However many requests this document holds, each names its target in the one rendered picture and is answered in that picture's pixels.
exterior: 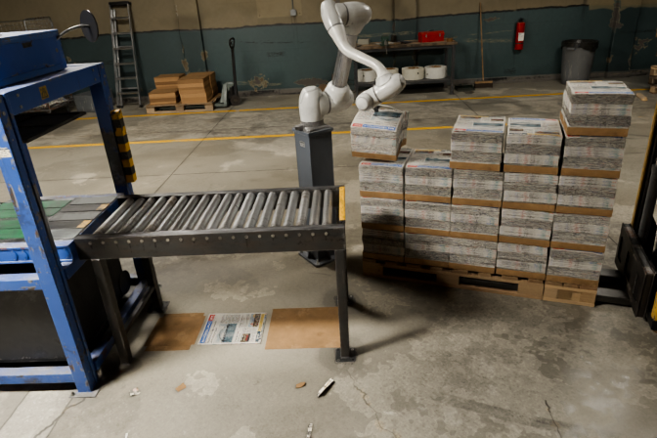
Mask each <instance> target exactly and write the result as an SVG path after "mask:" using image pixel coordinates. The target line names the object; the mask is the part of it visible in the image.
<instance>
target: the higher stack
mask: <svg viewBox="0 0 657 438"><path fill-rule="evenodd" d="M565 85H566V86H565V90H564V94H563V100H562V110H561V113H562V115H563V120H565V122H566V125H567V128H568V127H584V128H618V129H628V127H631V119H632V116H631V114H632V108H633V102H634V96H635V93H634V92H633V91H632V90H631V89H629V88H628V86H626V85H625V84H624V83H623V82H622V81H566V84H565ZM559 122H560V123H559V125H560V126H559V128H560V127H561V132H562V138H563V139H562V143H561V152H560V156H559V161H560V164H561V169H562V168H576V169H592V170H610V171H620V169H621V168H622V164H623V160H622V159H623V156H624V151H625V144H626V139H625V137H613V136H582V135H566V132H565V130H564V127H563V125H562V122H561V120H559ZM616 186H617V178H600V177H584V176H567V175H560V171H559V167H558V183H557V186H556V191H557V200H556V205H557V206H570V207H583V208H594V209H606V210H612V209H613V205H614V201H615V195H616V191H617V188H616ZM552 222H553V223H552V228H551V233H550V242H552V241H561V242H570V243H579V244H589V245H599V246H605V245H606V243H607V241H608V238H607V236H608V234H609V233H608V232H609V223H610V218H609V217H604V216H592V215H581V214H570V213H558V212H555V209H554V215H553V221H552ZM603 261H604V253H602V252H592V251H583V250H574V249H564V248H554V247H550V246H549V247H548V248H547V267H546V272H547V275H553V276H561V277H569V278H577V279H585V280H593V281H598V280H599V275H600V271H601V267H602V264H603ZM543 281H545V287H544V294H543V300H547V301H554V302H561V303H568V304H576V305H583V306H590V307H594V302H595V298H596V294H597V286H590V285H575V284H568V283H563V284H562V283H560V282H552V281H546V279H544V280H543Z"/></svg>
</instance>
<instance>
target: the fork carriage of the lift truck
mask: <svg viewBox="0 0 657 438"><path fill-rule="evenodd" d="M615 264H616V267H617V269H618V270H619V271H620V273H621V276H622V283H623V286H624V288H625V291H627V292H628V295H629V297H630V299H631V301H630V303H631V306H632V309H633V311H634V314H635V317H641V318H644V319H645V316H646V312H647V307H648V303H649V299H650V295H651V291H652V288H653V284H654V280H655V276H656V273H655V271H654V269H653V267H652V265H651V263H650V261H649V259H648V257H647V255H646V253H645V251H644V249H643V247H642V245H641V243H640V241H639V239H638V237H637V235H636V233H635V230H634V228H633V226H632V224H631V223H630V224H624V223H622V228H621V233H620V237H619V242H618V247H617V252H616V257H615Z"/></svg>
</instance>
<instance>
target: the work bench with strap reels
mask: <svg viewBox="0 0 657 438"><path fill-rule="evenodd" d="M433 30H434V29H433ZM444 35H445V33H444V30H434V31H430V30H429V31H428V30H427V31H423V32H419V33H418V40H405V41H410V42H412V43H407V44H401V42H391V41H388V44H389V46H386V47H385V46H380V45H379V44H381V42H371V43H370V44H360V45H362V46H360V47H356V46H359V45H358V43H356V45H355V49H357V50H359V51H361V52H363V53H367V52H385V51H386V48H387V51H402V50H419V49H436V48H445V61H444V65H443V66H441V65H434V66H433V65H431V66H425V67H423V66H406V67H402V75H403V76H404V78H405V80H406V85H408V84H426V83H444V87H443V88H448V87H447V82H451V88H450V93H449V94H450V95H452V94H455V93H454V75H455V53H456V44H458V42H457V41H455V40H453V41H452V42H447V38H444ZM448 48H452V64H451V76H449V75H448V74H447V67H448ZM386 69H387V70H388V71H389V72H392V73H393V74H395V73H399V68H397V67H386ZM376 78H377V75H376V72H375V70H374V69H372V68H360V69H358V65H357V62H356V61H354V82H355V92H354V93H356V98H355V100H356V99H357V97H358V96H359V94H358V93H359V91H358V87H372V85H373V83H374V80H375V79H376Z"/></svg>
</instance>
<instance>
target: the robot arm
mask: <svg viewBox="0 0 657 438"><path fill-rule="evenodd" d="M321 16H322V20H323V22H324V25H325V27H326V29H327V31H328V34H329V35H330V36H331V38H332V39H333V41H334V43H335V44H336V46H337V47H338V52H337V58H336V63H335V68H334V73H333V78H332V81H331V82H330V83H329V84H328V86H327V88H326V89H325V91H324V92H322V90H321V89H320V88H319V87H316V86H308V87H305V88H303V90H302V91H301V93H300V97H299V114H300V124H299V125H295V130H303V131H306V132H307V133H311V132H314V131H318V130H322V129H326V128H330V125H327V124H324V115H326V114H329V113H336V112H340V111H344V110H347V109H348V108H350V107H351V106H352V104H353V102H354V95H353V92H352V91H351V90H350V87H349V85H348V84H347V81H348V76H349V72H350V67H351V64H352V60H354V61H356V62H359V63H361V64H363V65H365V66H369V67H371V68H372V69H374V70H375V72H376V75H377V78H376V79H375V80H374V83H373V85H372V88H370V89H368V90H366V91H364V92H363V93H361V94H360V95H359V96H358V97H357V99H356V105H357V107H358V109H359V110H362V111H367V110H371V109H373V110H374V112H379V108H380V107H382V106H379V104H381V103H383V102H385V101H388V100H390V99H392V98H393V97H395V96H397V95H398V94H399V93H401V92H402V91H403V90H404V88H405V86H406V80H405V78H404V76H403V75H402V74H399V73H395V74H393V73H392V72H389V71H388V70H387V69H386V68H385V66H384V65H383V64H382V63H381V62H380V61H378V60H377V59H375V58H373V57H371V56H369V55H367V54H365V53H363V52H361V51H359V50H357V49H355V45H356V41H357V36H358V34H359V33H360V32H361V31H362V29H363V28H364V26H365V24H367V23H368V22H369V21H370V20H371V18H372V9H371V8H370V6H368V5H366V4H365V3H363V2H345V3H335V2H334V1H333V0H325V1H324V2H323V3H322V5H321Z"/></svg>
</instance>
